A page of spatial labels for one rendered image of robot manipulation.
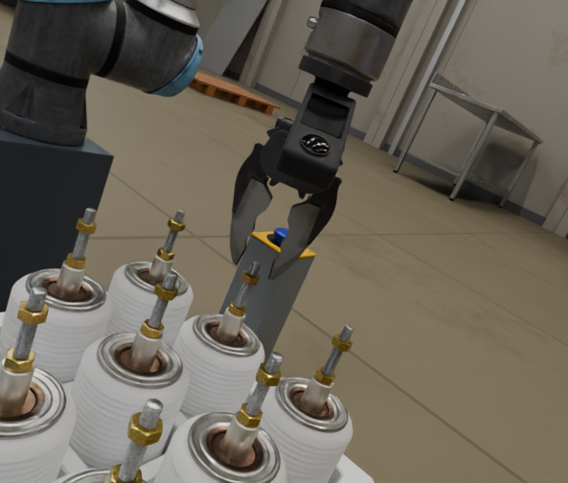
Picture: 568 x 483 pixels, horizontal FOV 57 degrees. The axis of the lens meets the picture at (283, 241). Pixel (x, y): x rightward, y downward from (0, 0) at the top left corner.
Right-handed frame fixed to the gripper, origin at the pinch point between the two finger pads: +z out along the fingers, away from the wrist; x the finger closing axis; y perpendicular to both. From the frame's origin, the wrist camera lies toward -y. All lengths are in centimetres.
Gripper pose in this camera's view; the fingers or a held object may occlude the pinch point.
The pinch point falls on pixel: (256, 262)
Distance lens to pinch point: 52.8
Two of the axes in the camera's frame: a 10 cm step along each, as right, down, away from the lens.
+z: -3.8, 8.8, 2.9
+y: 1.0, -2.7, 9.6
